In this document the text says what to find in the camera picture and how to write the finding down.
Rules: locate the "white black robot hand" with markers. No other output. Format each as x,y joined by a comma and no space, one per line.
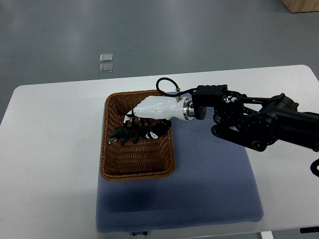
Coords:
161,109

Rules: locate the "brown wicker basket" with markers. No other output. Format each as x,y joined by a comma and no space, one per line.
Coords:
148,159

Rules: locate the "upper metal floor plate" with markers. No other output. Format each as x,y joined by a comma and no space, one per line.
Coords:
106,57

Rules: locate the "blue grey cushion mat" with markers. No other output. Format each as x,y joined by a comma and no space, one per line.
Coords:
213,183

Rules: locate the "dark green toy crocodile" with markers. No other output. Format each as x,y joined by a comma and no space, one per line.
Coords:
134,131

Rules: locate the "wooden box corner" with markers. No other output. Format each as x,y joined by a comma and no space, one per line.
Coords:
300,6

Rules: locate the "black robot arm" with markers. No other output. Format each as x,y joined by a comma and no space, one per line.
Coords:
256,123

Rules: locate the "black table control panel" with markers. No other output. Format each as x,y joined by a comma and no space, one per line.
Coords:
309,230

